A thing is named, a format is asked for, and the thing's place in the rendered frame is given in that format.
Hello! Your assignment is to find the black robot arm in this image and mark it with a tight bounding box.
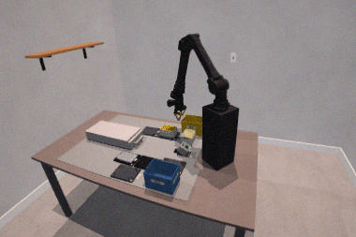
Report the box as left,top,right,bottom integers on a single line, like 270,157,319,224
167,34,230,112

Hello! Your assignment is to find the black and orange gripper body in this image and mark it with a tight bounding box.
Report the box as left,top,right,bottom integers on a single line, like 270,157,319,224
174,101,186,114

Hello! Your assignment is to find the yellow open-top bin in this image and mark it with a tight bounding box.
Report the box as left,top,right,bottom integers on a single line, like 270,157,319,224
181,114,202,136

